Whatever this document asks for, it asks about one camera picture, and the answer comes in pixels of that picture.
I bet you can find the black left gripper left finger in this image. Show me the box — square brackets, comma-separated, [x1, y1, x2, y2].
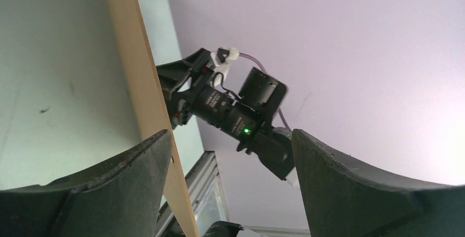
[1, 130, 172, 236]

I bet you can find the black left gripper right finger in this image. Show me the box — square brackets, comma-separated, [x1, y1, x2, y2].
[292, 129, 464, 236]

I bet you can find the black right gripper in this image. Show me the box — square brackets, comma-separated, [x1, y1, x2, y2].
[156, 48, 234, 130]

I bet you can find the brown cardboard backing board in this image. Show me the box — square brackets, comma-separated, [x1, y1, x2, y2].
[107, 0, 200, 236]

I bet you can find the orange wooden picture frame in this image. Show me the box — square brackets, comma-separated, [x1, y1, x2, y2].
[1, 0, 140, 190]

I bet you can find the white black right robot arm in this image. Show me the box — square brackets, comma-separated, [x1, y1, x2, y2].
[156, 48, 299, 188]

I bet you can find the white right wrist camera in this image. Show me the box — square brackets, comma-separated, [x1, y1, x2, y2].
[210, 48, 240, 81]

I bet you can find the right aluminium corner post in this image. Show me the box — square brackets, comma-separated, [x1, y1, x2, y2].
[156, 151, 230, 237]

